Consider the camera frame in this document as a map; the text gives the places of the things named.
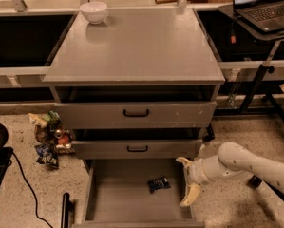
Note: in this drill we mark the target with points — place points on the grey open bottom drawer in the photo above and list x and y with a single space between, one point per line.
118 196

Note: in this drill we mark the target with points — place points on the blue rxbar snack bar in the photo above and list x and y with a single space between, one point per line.
158 184

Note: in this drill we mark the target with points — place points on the white bowl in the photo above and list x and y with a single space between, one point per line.
94 12

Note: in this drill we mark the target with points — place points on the black laptop stand table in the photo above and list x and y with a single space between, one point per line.
265 67

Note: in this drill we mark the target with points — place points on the dark blue snack bag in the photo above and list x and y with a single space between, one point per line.
46 155

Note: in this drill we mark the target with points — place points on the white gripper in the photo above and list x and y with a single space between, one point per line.
198 171

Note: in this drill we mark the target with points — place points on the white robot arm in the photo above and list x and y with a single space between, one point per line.
231 160

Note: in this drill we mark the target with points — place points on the grey middle drawer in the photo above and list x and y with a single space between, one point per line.
136 149

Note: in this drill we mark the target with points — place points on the black office chair base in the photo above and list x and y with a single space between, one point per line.
254 182

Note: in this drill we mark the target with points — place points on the grey top drawer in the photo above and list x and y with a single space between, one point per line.
136 115

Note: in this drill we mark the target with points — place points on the grey drawer cabinet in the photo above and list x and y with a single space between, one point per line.
136 55

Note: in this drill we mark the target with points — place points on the pile of snack packets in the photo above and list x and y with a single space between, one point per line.
49 130

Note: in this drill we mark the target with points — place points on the black open laptop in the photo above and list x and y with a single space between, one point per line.
267 15

